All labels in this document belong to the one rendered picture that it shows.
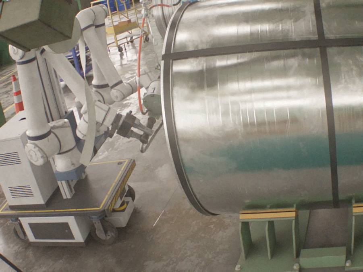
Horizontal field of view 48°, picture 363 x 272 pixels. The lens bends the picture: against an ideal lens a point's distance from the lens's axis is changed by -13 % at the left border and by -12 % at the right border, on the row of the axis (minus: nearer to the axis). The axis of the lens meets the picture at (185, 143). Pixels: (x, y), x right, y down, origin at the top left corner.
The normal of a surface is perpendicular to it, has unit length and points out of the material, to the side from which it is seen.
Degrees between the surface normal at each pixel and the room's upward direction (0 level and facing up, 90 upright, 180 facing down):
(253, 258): 0
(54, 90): 90
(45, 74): 90
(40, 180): 90
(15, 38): 145
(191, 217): 0
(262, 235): 0
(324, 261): 90
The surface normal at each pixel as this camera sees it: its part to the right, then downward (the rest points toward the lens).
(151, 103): -0.25, 0.78
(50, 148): 0.91, 0.13
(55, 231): -0.16, 0.42
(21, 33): -0.02, 0.99
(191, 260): -0.21, -0.90
